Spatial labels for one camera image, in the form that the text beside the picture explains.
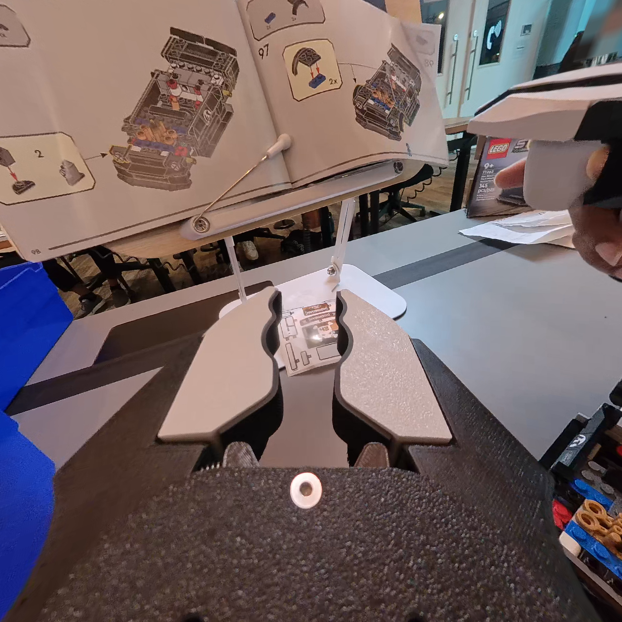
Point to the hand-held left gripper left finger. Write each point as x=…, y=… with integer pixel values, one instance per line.
x=223, y=384

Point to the lego set box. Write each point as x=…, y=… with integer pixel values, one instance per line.
x=491, y=165

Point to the book stand with white base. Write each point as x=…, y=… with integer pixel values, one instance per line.
x=369, y=291

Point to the black office chair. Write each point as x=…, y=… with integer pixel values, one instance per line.
x=403, y=194

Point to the open instruction booklet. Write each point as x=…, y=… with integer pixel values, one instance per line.
x=146, y=97

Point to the black and white sticker sheet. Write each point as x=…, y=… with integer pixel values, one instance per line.
x=311, y=340

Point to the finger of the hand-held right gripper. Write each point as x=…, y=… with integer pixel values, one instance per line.
x=583, y=77
x=534, y=119

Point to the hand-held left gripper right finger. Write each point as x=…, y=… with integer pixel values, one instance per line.
x=388, y=384

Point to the partly built lego car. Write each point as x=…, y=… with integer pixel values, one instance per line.
x=593, y=515

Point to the white paper sheets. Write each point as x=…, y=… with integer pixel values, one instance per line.
x=525, y=228

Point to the wooden desk with black legs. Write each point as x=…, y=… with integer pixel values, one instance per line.
x=459, y=124

